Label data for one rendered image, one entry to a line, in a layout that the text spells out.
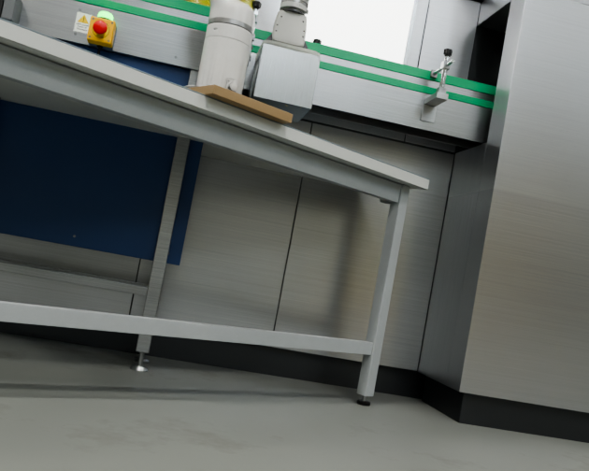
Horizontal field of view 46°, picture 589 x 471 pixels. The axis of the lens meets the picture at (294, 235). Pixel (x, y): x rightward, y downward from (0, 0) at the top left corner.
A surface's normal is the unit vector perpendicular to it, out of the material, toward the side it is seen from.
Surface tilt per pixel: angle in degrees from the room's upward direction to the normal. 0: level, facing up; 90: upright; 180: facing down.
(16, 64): 90
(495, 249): 90
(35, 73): 90
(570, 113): 90
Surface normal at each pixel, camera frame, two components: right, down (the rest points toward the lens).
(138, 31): 0.18, -0.03
